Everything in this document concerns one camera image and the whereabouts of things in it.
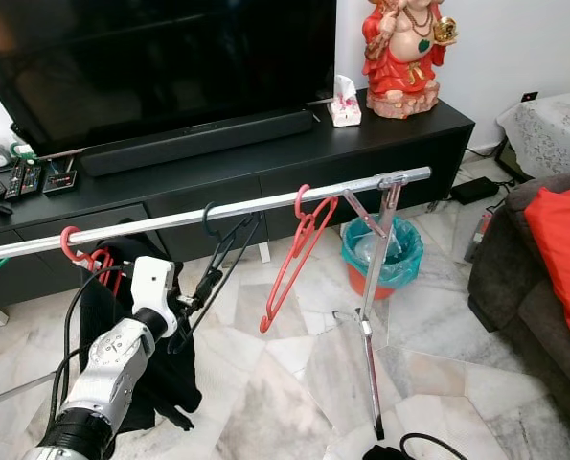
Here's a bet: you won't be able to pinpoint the small black display box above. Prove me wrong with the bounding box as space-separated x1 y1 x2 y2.
43 158 80 196

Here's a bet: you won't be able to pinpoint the black power adapter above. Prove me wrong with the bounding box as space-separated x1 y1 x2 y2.
449 175 499 204

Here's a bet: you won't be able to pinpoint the black flat television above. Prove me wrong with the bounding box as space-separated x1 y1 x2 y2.
0 0 338 157

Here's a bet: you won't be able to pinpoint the red cushion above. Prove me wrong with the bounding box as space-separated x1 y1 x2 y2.
524 182 570 346

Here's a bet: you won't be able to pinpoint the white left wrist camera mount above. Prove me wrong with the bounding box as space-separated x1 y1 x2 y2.
131 256 182 336

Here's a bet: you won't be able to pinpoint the orange bin with green bag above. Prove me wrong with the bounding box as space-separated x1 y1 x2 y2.
340 214 425 300

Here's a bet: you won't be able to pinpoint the black remote coloured buttons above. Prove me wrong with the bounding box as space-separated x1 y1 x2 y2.
14 161 41 197

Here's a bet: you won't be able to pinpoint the grey cloth covered table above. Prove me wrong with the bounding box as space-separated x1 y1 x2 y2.
497 91 570 178

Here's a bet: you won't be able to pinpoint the red robed figurine statue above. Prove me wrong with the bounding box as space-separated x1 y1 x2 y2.
361 0 460 119

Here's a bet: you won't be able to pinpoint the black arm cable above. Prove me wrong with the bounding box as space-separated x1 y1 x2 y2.
59 264 137 403
399 432 467 460

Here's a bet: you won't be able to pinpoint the white tissue box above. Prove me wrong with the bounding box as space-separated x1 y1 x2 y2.
328 75 362 127

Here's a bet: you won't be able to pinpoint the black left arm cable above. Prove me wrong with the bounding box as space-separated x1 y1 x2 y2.
59 264 137 403

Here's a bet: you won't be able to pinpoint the dark grey plastic hanger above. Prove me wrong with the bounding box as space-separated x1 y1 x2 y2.
179 201 266 351

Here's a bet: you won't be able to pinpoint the black soundbar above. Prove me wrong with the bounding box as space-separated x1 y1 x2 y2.
79 107 316 177

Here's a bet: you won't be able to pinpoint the silver metal clothes rack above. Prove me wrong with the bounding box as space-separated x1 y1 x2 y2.
0 166 434 442

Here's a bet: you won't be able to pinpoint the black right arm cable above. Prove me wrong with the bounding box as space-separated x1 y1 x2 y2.
399 432 467 460

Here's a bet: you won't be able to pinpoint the dark brown sofa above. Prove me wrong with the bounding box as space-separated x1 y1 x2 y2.
467 171 570 403

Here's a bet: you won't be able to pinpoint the red plastic hanger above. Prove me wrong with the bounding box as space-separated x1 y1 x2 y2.
261 184 340 334
59 225 123 288

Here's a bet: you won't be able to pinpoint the black TV console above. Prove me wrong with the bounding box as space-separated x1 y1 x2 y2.
0 91 477 312

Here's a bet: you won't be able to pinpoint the black shirt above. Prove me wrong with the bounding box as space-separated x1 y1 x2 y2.
79 257 204 432

